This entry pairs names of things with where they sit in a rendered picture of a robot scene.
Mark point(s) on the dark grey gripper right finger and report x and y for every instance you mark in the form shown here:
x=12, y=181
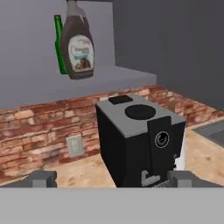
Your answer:
x=182, y=178

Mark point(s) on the brown syrup bottle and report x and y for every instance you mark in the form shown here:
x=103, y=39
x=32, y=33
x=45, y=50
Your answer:
x=77, y=46

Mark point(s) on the grey sink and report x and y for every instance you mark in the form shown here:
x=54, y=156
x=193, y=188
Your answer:
x=210, y=131

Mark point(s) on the green glass bottle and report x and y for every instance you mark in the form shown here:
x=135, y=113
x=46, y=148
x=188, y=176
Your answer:
x=59, y=46

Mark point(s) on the grey open cabinet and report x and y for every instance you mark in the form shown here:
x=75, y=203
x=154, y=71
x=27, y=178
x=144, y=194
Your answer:
x=58, y=52

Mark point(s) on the grey wall socket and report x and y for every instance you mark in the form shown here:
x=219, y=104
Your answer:
x=75, y=145

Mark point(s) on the black and grey coffee machine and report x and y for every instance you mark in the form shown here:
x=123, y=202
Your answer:
x=140, y=140

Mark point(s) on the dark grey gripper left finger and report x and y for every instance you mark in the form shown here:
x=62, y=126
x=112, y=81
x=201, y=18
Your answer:
x=43, y=178

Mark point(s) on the grey cabinet door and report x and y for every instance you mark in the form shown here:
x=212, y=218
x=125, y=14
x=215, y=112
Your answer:
x=172, y=46

